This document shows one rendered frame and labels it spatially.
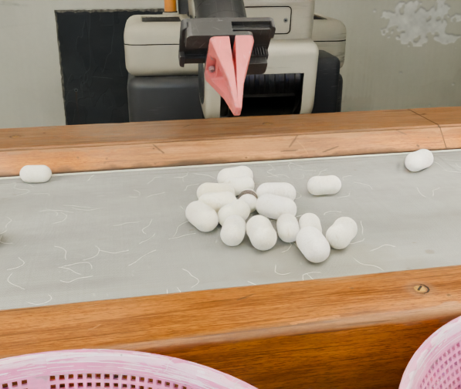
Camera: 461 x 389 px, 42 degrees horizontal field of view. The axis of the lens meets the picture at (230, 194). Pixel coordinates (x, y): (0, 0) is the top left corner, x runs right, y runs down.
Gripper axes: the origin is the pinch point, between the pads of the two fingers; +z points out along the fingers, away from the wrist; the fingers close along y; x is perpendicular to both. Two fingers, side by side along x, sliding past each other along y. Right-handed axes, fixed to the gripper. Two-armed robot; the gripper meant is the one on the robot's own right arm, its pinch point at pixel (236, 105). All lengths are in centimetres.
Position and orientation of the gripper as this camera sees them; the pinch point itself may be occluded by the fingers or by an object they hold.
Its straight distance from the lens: 62.9
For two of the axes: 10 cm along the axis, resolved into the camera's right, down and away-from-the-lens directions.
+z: 1.4, 8.9, -4.4
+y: 9.8, -0.7, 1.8
